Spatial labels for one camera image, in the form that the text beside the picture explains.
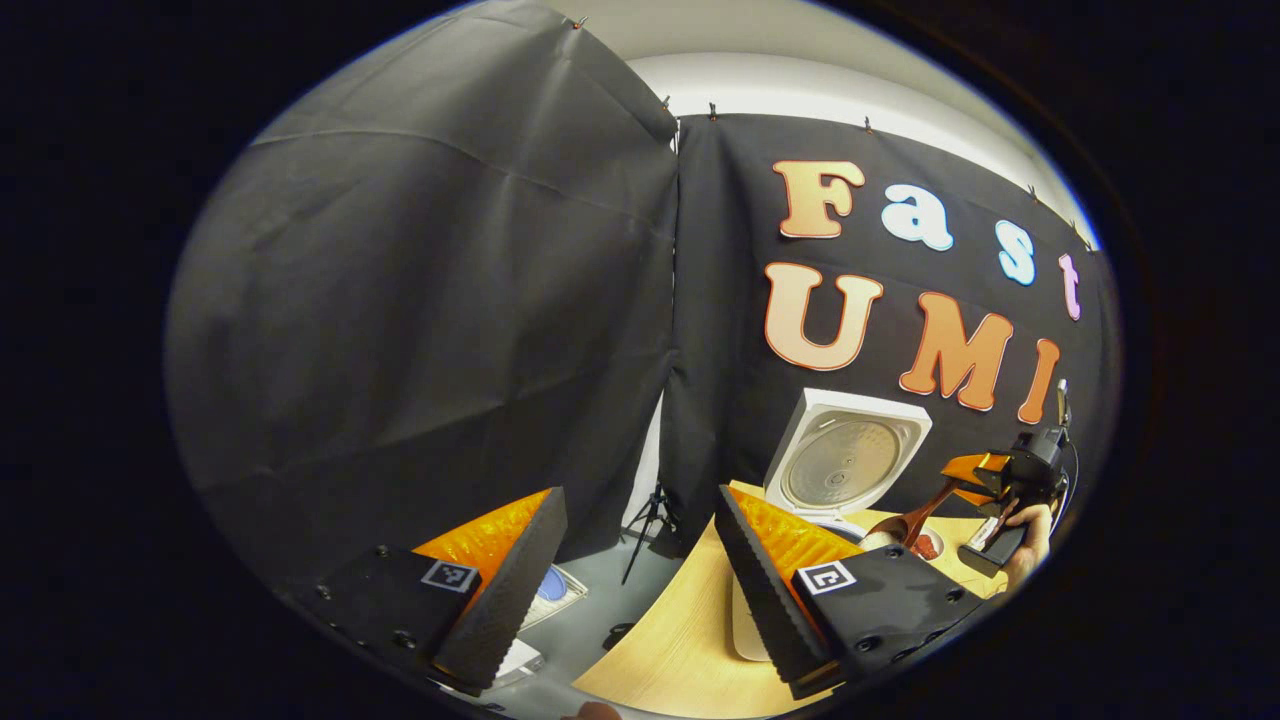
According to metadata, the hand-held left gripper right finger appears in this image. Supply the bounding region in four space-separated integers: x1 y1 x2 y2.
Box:
714 485 986 701

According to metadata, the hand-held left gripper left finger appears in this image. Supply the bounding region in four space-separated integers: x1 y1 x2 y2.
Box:
290 487 569 698

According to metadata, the cream rice container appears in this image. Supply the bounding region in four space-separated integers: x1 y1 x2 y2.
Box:
732 575 773 663

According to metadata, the brown wooden spoon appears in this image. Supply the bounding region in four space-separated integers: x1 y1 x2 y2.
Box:
868 482 959 549

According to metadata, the white rice cooker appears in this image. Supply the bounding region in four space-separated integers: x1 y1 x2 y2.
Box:
763 388 933 546

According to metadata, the white tray with blue disc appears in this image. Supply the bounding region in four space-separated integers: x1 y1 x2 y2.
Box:
520 565 589 631

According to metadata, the small white box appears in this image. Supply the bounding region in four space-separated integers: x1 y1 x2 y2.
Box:
495 640 546 689

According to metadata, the black tripod stand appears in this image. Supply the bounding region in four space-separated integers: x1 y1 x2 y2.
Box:
620 485 681 586

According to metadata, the black backdrop cloth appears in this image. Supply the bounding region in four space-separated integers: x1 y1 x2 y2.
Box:
165 0 1121 581

